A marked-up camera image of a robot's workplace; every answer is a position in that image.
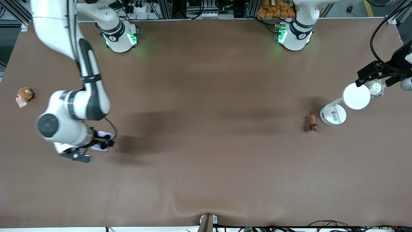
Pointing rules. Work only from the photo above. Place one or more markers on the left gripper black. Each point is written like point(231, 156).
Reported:
point(400, 60)

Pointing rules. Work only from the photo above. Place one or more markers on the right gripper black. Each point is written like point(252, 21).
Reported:
point(96, 140)

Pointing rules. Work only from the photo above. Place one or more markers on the lilac phone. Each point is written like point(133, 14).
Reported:
point(103, 133)

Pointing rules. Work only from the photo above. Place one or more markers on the brown lion statue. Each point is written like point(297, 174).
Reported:
point(311, 122)

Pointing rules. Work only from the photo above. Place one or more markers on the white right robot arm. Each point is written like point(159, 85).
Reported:
point(74, 106)

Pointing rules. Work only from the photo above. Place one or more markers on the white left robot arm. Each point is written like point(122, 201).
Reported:
point(297, 35)

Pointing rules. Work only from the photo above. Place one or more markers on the grey white plush toy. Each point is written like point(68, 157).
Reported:
point(376, 88)

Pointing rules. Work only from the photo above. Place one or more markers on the white desk lamp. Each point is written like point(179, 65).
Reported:
point(355, 96)

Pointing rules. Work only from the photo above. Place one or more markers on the pink white paper tag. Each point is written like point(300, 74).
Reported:
point(21, 102)

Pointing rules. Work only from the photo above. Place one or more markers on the brown plush toy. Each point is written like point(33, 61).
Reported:
point(25, 93)

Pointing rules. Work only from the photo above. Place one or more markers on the pile of orange packets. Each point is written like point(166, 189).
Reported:
point(276, 9)

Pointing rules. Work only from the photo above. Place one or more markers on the white power strip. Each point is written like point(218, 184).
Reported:
point(138, 8)

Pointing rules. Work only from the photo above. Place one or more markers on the aluminium frame profile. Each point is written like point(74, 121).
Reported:
point(14, 11)
point(397, 13)

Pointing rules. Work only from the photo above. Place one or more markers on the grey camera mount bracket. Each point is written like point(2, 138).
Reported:
point(207, 223)

